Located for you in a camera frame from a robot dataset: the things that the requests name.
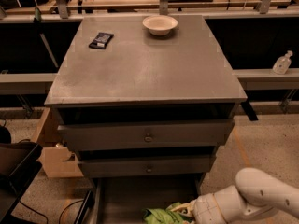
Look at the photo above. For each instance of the green rice chip bag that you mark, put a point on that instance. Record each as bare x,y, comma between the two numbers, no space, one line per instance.
164,216

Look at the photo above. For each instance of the wooden box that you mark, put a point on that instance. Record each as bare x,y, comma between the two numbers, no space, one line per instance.
57,160

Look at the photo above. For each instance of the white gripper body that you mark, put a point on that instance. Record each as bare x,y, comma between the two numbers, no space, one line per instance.
204,208

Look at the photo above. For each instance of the bottom grey drawer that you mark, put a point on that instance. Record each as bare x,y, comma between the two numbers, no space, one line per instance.
123,200

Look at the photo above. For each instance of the clear sanitizer pump bottle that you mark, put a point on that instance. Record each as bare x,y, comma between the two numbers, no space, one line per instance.
283,63

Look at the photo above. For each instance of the top grey drawer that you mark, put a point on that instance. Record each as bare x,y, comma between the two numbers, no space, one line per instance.
145,126

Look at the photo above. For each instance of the middle grey drawer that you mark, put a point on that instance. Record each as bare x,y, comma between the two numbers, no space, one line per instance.
146,161

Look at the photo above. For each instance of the black bin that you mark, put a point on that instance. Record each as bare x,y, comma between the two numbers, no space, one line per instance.
19,165

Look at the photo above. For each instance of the grey drawer cabinet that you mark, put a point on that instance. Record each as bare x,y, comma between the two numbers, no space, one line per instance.
185,67

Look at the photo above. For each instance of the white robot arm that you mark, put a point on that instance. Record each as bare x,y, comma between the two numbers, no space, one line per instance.
255,195

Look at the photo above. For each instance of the grey drawer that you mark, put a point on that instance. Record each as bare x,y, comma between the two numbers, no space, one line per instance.
145,126
146,161
123,200

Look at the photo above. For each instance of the white bowl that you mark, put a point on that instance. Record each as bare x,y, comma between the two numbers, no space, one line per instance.
160,24

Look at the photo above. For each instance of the dark snack bar wrapper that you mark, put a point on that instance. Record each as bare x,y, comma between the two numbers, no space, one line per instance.
101,41

